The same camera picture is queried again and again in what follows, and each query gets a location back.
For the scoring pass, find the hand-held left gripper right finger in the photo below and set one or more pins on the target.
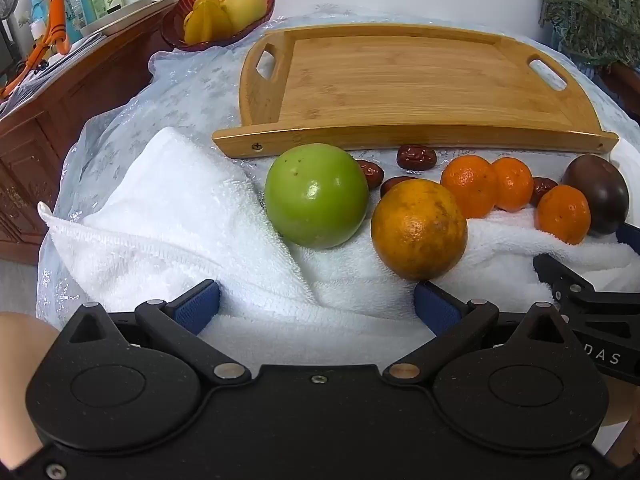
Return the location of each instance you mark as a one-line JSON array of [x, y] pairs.
[[436, 310]]

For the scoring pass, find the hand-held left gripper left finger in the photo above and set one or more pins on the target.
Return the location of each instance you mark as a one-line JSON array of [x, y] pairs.
[[197, 306]]

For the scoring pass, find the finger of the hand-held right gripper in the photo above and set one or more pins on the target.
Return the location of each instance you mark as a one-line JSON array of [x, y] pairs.
[[630, 239], [570, 282]]

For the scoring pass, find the dark purple passion fruit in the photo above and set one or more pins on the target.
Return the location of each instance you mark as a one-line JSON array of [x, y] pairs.
[[597, 192]]

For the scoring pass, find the tangerine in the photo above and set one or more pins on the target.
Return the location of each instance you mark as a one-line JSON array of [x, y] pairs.
[[469, 185], [514, 184], [562, 214]]

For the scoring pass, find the large orange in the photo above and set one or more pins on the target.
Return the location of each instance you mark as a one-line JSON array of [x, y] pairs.
[[417, 230]]

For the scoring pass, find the red date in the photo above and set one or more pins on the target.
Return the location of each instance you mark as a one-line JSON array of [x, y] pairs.
[[416, 156], [392, 184], [371, 172], [542, 189]]

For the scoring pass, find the green apple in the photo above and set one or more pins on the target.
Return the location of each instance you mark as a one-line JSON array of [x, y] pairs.
[[315, 195]]

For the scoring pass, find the wooden tray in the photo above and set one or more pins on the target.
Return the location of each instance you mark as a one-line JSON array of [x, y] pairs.
[[400, 80]]

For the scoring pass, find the white towel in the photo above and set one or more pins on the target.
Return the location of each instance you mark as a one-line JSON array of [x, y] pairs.
[[150, 220]]

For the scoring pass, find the person's leg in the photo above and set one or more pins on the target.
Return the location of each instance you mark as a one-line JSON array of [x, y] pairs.
[[20, 385]]

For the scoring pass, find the green patterned cloth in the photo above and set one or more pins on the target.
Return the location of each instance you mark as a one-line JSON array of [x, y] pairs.
[[590, 10]]

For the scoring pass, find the brown wooden cabinet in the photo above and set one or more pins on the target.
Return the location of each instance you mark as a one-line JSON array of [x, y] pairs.
[[40, 135]]

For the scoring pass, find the red glass bowl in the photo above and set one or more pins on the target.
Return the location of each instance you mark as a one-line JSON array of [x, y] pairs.
[[172, 27]]

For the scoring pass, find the yellow starfruit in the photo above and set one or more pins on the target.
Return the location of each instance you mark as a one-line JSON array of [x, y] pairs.
[[207, 22]]

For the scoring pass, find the stack of papers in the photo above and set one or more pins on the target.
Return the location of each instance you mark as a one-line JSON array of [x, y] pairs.
[[75, 47]]

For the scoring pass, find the yellow mango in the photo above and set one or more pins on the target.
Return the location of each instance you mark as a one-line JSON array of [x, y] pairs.
[[245, 7]]

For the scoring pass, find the white tray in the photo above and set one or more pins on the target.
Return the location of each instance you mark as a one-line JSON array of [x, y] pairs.
[[130, 10]]

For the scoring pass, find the small teal spray bottle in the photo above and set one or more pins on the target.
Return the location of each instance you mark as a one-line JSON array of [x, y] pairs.
[[36, 15]]

